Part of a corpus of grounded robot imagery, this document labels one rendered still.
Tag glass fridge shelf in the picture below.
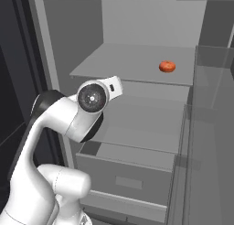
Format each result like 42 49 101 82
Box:
90 94 190 155

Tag grey fridge shelf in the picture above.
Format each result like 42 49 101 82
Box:
69 42 197 87

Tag grey open fridge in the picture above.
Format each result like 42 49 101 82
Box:
27 0 234 225

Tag low grey fridge drawer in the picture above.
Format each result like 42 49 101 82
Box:
79 189 169 224

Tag fridge door with clear bins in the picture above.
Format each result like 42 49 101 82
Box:
165 0 234 225

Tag dark tall cabinet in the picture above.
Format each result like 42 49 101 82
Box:
0 0 66 211

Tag red tomato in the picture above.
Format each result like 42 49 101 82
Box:
158 59 177 73

